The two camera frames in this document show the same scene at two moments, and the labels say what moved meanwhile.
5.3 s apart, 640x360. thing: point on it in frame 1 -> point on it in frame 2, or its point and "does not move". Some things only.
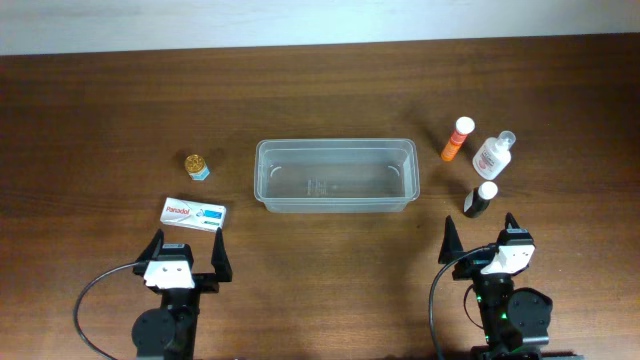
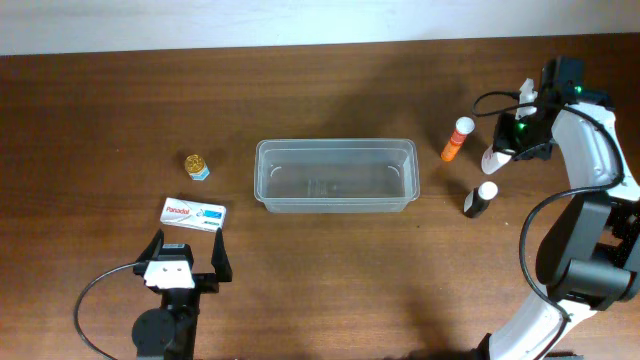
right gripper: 475,263 -> 503,140
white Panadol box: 193,214 does not move
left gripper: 210,282 does not move
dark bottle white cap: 479,198 does not move
